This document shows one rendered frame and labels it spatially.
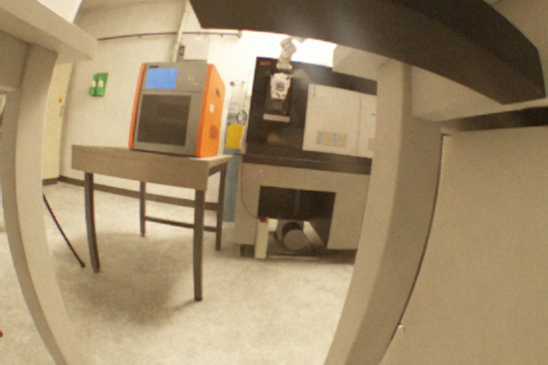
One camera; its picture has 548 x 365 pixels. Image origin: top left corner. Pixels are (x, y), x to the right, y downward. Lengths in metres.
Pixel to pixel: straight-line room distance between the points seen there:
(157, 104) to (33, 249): 0.86
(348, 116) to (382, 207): 1.50
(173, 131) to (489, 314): 1.07
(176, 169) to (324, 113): 1.09
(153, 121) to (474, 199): 1.08
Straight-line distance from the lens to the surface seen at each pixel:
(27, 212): 0.36
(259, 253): 1.71
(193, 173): 0.92
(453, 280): 0.27
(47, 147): 3.73
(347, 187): 1.62
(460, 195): 0.27
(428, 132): 0.23
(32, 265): 0.38
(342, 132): 1.67
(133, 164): 1.03
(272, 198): 2.21
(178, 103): 1.05
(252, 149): 1.59
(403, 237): 0.22
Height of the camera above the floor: 0.77
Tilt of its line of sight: 2 degrees down
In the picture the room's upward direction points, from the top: 6 degrees clockwise
